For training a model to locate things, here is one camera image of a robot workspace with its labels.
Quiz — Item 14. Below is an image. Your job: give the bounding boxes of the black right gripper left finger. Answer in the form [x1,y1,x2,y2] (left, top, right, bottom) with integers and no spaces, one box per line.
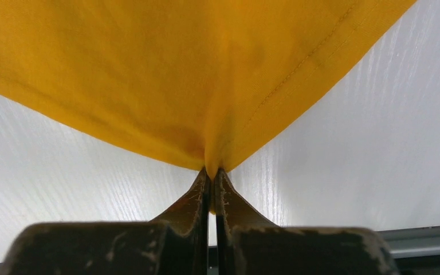
[0,170,210,274]

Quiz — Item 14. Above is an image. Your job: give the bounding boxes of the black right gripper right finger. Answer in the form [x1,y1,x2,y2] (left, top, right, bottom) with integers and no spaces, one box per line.
[214,169,399,274]

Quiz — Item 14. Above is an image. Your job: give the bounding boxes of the yellow t-shirt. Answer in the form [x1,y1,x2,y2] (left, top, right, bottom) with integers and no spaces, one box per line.
[0,1,413,177]

